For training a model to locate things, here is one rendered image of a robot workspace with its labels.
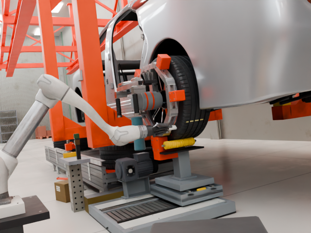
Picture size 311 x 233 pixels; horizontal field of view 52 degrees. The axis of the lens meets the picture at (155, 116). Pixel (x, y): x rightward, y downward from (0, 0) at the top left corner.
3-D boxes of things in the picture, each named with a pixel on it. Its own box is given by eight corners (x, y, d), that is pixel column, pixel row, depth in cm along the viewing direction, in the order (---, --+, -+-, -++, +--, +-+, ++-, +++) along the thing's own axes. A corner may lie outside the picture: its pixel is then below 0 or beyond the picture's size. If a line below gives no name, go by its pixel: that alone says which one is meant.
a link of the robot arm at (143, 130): (141, 132, 206) (149, 131, 209) (136, 122, 212) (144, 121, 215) (138, 142, 212) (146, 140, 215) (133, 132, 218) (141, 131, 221)
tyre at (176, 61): (170, 48, 271) (163, 120, 295) (145, 48, 261) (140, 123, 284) (218, 65, 217) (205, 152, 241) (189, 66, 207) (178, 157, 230)
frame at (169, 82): (181, 135, 220) (172, 57, 220) (173, 137, 217) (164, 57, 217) (147, 134, 269) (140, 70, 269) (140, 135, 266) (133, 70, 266)
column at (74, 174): (85, 210, 272) (80, 160, 271) (74, 212, 267) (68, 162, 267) (83, 207, 281) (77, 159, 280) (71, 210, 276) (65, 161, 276)
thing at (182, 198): (223, 196, 237) (221, 183, 237) (182, 207, 221) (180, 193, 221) (187, 186, 282) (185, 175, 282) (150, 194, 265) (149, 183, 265)
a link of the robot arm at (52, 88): (71, 83, 194) (69, 87, 207) (44, 66, 190) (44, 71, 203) (59, 101, 191) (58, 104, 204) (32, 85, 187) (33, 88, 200)
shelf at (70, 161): (90, 162, 256) (90, 158, 256) (69, 165, 248) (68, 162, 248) (77, 158, 294) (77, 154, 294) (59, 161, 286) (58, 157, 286)
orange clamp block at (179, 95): (178, 101, 221) (185, 100, 213) (169, 102, 217) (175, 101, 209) (177, 91, 221) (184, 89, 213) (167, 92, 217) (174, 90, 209)
